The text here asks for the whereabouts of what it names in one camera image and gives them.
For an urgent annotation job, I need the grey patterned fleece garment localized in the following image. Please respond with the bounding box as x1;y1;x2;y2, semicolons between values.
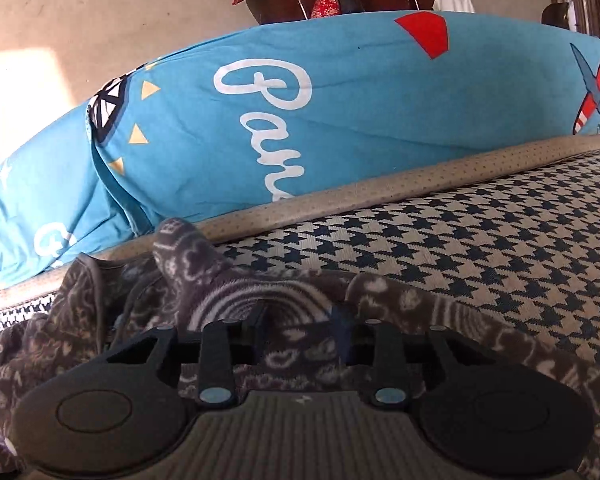
0;219;600;479

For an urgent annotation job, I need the blue cartoon print pillow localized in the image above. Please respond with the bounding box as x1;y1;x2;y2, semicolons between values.
0;11;600;289

